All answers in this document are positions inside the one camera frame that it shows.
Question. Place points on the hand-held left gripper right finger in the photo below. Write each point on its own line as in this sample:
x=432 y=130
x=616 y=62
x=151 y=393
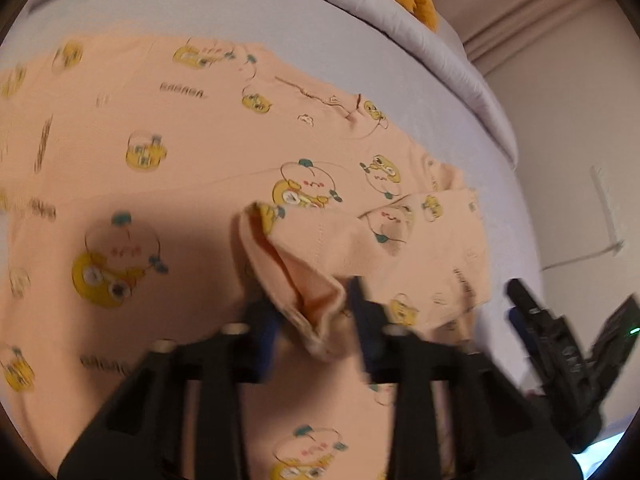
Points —
x=368 y=332

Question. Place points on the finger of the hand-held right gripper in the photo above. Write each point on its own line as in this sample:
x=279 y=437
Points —
x=525 y=310

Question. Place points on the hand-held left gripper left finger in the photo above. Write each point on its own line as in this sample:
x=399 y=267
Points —
x=261 y=342

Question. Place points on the peach cartoon print garment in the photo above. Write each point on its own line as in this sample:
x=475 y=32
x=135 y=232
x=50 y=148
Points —
x=200 y=160

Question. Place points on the white power strip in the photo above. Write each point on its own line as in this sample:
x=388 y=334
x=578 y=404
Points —
x=606 y=205

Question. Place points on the lilac quilt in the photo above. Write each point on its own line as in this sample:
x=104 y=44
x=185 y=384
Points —
x=450 y=55

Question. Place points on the lilac bed sheet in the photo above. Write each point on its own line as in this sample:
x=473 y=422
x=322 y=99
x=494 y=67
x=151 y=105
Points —
x=360 y=35

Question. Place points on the pink curtain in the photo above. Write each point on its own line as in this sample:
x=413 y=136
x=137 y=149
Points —
x=525 y=5

